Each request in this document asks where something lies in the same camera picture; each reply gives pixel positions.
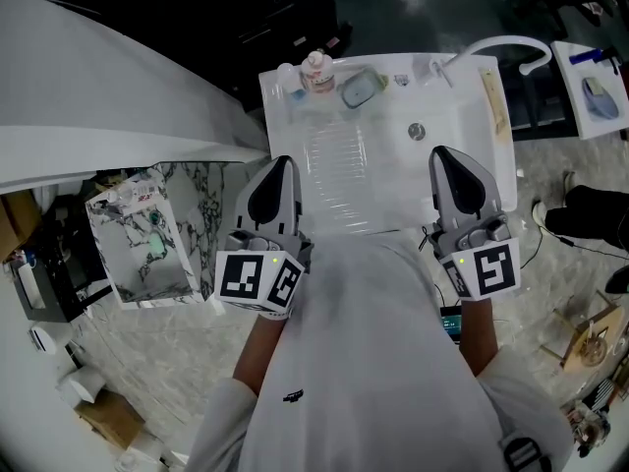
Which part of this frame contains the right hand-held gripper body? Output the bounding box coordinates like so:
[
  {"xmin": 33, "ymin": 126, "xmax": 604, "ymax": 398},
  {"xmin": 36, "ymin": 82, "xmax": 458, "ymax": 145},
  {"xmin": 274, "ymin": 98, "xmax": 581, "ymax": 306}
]
[{"xmin": 426, "ymin": 211, "xmax": 522, "ymax": 303}]

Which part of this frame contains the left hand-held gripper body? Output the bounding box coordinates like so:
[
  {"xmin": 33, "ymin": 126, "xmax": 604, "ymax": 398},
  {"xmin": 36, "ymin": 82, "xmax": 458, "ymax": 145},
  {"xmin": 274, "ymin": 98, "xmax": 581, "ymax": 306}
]
[{"xmin": 213, "ymin": 228, "xmax": 315, "ymax": 320}]

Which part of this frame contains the translucent green soap dish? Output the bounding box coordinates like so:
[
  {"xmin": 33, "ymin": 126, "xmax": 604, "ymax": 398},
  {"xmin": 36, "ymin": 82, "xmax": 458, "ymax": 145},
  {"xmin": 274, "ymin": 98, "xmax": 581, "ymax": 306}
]
[{"xmin": 337, "ymin": 65, "xmax": 390, "ymax": 113}]

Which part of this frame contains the person's left forearm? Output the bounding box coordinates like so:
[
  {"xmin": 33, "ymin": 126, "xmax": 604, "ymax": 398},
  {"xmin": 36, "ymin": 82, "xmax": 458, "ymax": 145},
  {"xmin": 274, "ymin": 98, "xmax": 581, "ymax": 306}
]
[{"xmin": 231, "ymin": 312, "xmax": 289, "ymax": 397}]

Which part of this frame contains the person's right forearm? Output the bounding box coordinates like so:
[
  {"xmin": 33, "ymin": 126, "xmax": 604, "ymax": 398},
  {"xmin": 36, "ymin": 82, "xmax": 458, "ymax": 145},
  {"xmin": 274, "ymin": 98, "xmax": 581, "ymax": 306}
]
[{"xmin": 459, "ymin": 296, "xmax": 499, "ymax": 378}]

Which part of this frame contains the white washboard sink basin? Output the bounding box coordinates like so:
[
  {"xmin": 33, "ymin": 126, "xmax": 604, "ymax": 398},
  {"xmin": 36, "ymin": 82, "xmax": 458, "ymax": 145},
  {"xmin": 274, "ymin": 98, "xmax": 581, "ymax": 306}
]
[{"xmin": 257, "ymin": 52, "xmax": 519, "ymax": 238}]

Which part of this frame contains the marble pattern sink cabinet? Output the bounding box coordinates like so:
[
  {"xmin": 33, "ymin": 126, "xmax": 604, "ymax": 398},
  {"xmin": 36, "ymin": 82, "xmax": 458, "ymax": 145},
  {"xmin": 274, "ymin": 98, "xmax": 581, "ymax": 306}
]
[{"xmin": 85, "ymin": 160, "xmax": 270, "ymax": 312}]

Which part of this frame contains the black device with screen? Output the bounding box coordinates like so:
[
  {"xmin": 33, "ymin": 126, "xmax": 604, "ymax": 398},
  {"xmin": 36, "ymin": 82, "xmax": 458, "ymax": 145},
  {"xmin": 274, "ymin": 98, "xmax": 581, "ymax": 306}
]
[{"xmin": 439, "ymin": 304, "xmax": 464, "ymax": 347}]

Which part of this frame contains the beige strip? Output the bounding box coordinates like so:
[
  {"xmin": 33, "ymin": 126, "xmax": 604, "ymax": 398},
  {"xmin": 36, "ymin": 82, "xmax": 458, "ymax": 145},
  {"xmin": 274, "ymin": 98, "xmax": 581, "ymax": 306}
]
[{"xmin": 478, "ymin": 65, "xmax": 511, "ymax": 143}]

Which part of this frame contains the wooden stool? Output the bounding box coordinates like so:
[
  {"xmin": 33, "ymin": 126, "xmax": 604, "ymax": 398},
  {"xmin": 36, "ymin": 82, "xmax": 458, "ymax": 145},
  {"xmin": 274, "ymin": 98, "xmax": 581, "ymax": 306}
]
[{"xmin": 540, "ymin": 288, "xmax": 629, "ymax": 381}]

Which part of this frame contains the plain white sink basin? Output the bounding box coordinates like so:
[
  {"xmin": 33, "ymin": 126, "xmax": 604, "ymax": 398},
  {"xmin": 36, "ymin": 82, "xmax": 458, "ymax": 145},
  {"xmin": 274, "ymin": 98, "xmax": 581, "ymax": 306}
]
[{"xmin": 549, "ymin": 39, "xmax": 629, "ymax": 141}]

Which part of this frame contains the small white bottle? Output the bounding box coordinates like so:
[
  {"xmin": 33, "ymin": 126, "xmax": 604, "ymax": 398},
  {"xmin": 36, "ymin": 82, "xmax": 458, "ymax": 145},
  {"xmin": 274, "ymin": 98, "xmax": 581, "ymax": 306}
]
[{"xmin": 275, "ymin": 61, "xmax": 300, "ymax": 89}]

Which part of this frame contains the pink pump bottle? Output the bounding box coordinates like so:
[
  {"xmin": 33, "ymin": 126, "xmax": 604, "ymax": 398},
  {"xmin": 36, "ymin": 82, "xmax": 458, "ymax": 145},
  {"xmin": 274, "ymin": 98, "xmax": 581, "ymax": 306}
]
[{"xmin": 299, "ymin": 50, "xmax": 338, "ymax": 93}]

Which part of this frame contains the chrome faucet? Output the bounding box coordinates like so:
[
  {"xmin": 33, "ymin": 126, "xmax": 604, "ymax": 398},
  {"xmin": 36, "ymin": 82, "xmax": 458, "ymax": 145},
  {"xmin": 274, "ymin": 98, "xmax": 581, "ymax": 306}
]
[{"xmin": 90, "ymin": 199, "xmax": 124, "ymax": 218}]

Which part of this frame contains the person's white shirt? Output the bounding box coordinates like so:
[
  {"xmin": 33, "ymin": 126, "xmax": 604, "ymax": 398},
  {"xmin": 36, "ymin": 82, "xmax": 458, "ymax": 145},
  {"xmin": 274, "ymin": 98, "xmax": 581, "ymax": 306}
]
[{"xmin": 184, "ymin": 228, "xmax": 575, "ymax": 472}]

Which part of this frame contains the white gooseneck faucet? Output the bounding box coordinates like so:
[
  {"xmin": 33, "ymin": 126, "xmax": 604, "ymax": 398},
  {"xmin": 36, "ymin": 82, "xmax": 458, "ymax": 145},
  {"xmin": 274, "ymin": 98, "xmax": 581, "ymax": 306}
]
[{"xmin": 429, "ymin": 34, "xmax": 553, "ymax": 90}]

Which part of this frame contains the blue tube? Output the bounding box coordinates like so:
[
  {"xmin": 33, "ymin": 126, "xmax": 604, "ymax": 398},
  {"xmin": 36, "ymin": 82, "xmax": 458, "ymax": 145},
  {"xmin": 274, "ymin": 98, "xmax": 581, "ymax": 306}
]
[{"xmin": 568, "ymin": 48, "xmax": 608, "ymax": 66}]

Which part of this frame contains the plain white cylinder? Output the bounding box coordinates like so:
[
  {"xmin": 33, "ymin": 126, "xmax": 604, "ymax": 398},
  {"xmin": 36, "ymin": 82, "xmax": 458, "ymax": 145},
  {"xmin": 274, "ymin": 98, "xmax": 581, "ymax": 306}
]
[{"xmin": 57, "ymin": 365, "xmax": 107, "ymax": 408}]

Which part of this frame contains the brown cardboard box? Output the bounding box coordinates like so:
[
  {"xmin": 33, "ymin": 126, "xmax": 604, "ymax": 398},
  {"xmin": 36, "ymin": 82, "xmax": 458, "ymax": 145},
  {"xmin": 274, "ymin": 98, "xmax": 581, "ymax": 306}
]
[{"xmin": 74, "ymin": 390, "xmax": 147, "ymax": 452}]

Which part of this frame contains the white cylinder with dark stripe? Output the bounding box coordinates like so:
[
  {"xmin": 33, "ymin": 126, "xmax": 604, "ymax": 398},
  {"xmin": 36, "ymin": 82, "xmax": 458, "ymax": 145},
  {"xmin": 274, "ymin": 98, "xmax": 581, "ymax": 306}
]
[{"xmin": 28, "ymin": 325, "xmax": 59, "ymax": 354}]

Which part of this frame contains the white glossy counter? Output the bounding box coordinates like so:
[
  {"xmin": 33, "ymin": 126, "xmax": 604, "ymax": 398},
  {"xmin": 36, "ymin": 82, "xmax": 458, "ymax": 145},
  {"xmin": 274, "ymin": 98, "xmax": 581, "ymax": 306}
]
[{"xmin": 0, "ymin": 282, "xmax": 129, "ymax": 472}]

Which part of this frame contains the black frame stand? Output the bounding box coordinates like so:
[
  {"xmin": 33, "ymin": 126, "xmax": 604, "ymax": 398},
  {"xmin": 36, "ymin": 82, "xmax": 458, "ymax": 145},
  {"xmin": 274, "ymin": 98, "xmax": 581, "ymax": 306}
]
[{"xmin": 9, "ymin": 243, "xmax": 113, "ymax": 325}]

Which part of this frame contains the grey waist strap buckle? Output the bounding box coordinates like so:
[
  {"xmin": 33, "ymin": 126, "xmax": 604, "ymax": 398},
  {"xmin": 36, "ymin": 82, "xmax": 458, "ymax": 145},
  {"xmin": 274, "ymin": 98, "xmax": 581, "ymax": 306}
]
[{"xmin": 498, "ymin": 434, "xmax": 552, "ymax": 472}]

